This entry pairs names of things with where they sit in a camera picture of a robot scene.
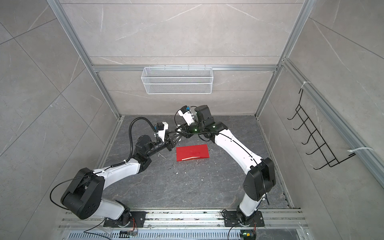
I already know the red envelope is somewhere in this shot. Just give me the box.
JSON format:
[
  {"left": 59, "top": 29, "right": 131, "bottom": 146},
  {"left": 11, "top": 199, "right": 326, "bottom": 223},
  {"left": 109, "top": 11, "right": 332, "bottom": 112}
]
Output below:
[{"left": 177, "top": 145, "right": 210, "bottom": 162}]

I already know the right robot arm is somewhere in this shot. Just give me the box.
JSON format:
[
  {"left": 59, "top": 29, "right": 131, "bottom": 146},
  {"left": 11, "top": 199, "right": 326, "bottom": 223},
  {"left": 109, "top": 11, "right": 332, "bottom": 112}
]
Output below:
[{"left": 176, "top": 122, "right": 276, "bottom": 226}]

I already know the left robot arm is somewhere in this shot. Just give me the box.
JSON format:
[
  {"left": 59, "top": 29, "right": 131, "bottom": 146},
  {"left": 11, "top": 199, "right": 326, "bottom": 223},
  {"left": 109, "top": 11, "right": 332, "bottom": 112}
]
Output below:
[{"left": 61, "top": 132, "right": 181, "bottom": 227}]

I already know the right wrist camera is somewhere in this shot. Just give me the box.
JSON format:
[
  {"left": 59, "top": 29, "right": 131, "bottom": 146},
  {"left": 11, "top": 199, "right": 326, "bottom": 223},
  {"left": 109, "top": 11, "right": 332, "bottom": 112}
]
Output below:
[{"left": 176, "top": 104, "right": 214, "bottom": 127}]

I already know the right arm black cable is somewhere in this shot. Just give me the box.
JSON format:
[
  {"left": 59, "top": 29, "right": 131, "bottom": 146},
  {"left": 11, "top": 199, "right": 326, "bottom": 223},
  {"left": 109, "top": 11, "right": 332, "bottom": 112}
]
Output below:
[{"left": 173, "top": 110, "right": 271, "bottom": 205}]

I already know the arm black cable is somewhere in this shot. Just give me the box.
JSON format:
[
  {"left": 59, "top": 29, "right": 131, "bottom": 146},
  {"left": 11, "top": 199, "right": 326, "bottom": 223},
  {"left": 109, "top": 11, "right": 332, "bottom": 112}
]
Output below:
[
  {"left": 173, "top": 110, "right": 271, "bottom": 205},
  {"left": 49, "top": 116, "right": 157, "bottom": 211}
]

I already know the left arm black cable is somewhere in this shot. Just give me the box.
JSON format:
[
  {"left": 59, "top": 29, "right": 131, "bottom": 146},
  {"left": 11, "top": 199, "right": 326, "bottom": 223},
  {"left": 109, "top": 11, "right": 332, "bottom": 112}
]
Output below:
[{"left": 49, "top": 116, "right": 157, "bottom": 211}]

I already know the white wire mesh basket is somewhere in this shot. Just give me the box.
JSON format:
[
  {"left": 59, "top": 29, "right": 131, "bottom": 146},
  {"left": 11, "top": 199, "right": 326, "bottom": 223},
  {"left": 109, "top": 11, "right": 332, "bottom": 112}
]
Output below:
[{"left": 141, "top": 67, "right": 214, "bottom": 95}]

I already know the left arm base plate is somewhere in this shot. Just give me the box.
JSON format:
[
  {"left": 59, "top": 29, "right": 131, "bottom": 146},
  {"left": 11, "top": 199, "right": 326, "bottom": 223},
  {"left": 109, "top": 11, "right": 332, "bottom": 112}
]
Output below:
[{"left": 103, "top": 211, "right": 147, "bottom": 228}]

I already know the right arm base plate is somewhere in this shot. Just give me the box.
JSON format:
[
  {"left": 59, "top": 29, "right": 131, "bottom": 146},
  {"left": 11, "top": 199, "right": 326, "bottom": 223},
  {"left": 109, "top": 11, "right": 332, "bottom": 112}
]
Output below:
[{"left": 221, "top": 210, "right": 265, "bottom": 228}]

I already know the grey slotted cable duct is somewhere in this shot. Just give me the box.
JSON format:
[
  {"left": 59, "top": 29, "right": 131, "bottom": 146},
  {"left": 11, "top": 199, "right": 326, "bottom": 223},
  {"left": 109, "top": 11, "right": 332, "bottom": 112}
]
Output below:
[{"left": 67, "top": 230, "right": 242, "bottom": 240}]

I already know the black wire hook rack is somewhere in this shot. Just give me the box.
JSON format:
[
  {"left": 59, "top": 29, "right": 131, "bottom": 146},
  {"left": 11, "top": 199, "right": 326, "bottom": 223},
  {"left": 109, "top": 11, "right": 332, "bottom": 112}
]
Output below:
[{"left": 287, "top": 89, "right": 356, "bottom": 171}]

